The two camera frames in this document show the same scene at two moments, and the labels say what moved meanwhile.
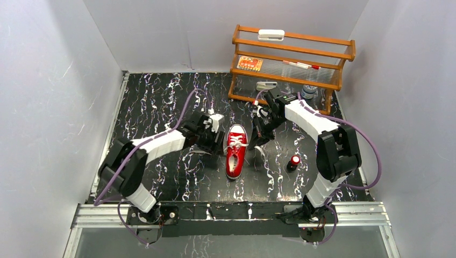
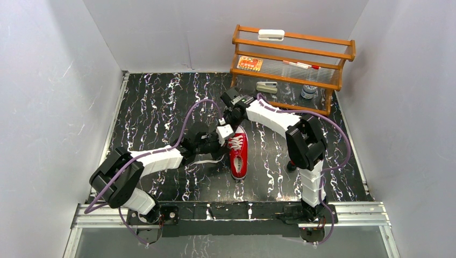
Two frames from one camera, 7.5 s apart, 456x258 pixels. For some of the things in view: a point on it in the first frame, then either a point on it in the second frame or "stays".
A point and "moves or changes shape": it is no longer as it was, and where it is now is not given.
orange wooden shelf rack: (305, 67) stays
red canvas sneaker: (236, 150) moves or changes shape
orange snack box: (249, 63) stays
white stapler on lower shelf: (265, 85) stays
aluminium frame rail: (349, 214) stays
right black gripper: (259, 136) → (226, 113)
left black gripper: (216, 141) → (216, 149)
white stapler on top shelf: (271, 35) stays
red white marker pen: (301, 65) stays
